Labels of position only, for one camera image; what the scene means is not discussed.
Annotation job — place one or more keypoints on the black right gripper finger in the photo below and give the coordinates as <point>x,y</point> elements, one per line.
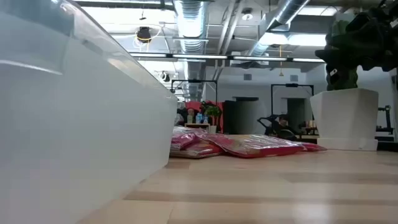
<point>342,42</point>
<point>337,57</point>

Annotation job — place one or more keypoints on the black background robot arm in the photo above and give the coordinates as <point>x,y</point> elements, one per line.
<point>267,123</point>
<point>387,119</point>

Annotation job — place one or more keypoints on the green cactus plant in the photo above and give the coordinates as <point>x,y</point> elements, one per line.
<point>349,81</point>

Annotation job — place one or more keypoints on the white square planter pot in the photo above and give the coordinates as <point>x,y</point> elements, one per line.
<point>345,115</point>

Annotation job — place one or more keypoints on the hanging pendant lamp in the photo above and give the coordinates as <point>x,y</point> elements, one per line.
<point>281,73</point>

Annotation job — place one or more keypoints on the person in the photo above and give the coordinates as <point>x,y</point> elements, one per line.
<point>284,126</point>
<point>183,116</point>

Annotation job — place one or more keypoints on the round ceiling fixture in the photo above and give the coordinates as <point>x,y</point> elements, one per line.
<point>247,15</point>

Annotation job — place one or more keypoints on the grey cylindrical column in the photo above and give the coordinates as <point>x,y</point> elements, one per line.
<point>248,116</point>

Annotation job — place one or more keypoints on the long ceiling light strip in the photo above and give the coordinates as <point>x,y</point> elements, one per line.
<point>217,57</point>

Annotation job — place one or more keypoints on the black cabinet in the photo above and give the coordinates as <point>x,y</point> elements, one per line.
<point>229,116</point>

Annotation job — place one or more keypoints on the small leafy green plant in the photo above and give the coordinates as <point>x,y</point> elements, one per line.
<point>213,110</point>

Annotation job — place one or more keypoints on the small white plant pot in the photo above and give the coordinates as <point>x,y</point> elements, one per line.
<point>213,129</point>

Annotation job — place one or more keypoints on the blue bottle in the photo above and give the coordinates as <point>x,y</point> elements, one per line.
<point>198,118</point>
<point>205,119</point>

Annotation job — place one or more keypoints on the red sofa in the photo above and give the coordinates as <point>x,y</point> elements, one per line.
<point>194,105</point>

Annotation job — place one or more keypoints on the small wooden shelf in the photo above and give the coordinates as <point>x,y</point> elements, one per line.
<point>197,125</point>

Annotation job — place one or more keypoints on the green bottle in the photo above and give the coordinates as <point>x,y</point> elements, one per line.
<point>190,119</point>

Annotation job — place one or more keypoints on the translucent white plastic basket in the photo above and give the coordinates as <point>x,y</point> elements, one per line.
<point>77,130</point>

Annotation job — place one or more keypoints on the black metal frame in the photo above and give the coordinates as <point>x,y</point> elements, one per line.
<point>194,81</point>
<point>292,85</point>

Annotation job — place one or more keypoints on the silver corrugated ceiling duct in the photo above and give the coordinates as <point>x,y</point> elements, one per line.
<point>190,28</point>

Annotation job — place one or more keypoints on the black security camera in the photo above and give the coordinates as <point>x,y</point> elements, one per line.
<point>165,76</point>

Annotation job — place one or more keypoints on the black hanging dome camera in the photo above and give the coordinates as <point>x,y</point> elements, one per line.
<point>144,34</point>

